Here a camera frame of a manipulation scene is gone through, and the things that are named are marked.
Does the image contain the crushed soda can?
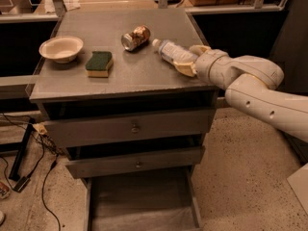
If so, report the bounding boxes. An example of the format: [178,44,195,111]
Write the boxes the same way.
[121,25,151,51]

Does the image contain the grey top drawer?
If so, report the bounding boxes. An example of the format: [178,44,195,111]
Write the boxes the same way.
[44,108,216,147]

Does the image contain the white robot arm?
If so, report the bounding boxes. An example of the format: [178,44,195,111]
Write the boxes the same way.
[174,45,308,141]

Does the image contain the blue plastic water bottle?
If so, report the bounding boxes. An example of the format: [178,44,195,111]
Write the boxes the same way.
[152,38,198,64]

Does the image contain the grey bottom drawer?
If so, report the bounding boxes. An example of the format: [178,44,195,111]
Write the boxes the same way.
[84,167,202,231]

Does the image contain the white bowl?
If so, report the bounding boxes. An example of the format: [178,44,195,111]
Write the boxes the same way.
[38,36,84,64]

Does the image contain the grey drawer cabinet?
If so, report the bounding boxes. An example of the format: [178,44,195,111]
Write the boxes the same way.
[28,7,226,231]

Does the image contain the grey drawer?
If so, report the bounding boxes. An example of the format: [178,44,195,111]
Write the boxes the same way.
[44,108,216,147]
[65,145,205,178]
[84,167,202,231]

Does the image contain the grey middle drawer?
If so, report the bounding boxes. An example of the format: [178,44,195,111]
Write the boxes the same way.
[65,145,205,178]

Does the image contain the green yellow sponge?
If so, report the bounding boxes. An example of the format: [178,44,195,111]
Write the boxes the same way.
[86,51,114,78]

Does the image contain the black floor cable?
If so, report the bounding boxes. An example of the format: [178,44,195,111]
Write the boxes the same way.
[0,113,62,231]

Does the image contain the white power strip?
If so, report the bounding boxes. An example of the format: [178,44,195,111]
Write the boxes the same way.
[33,123,47,135]

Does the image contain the black metal stand leg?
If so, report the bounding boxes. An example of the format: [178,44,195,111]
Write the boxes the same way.
[9,118,35,181]

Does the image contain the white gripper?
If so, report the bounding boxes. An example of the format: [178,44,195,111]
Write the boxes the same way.
[174,45,232,90]

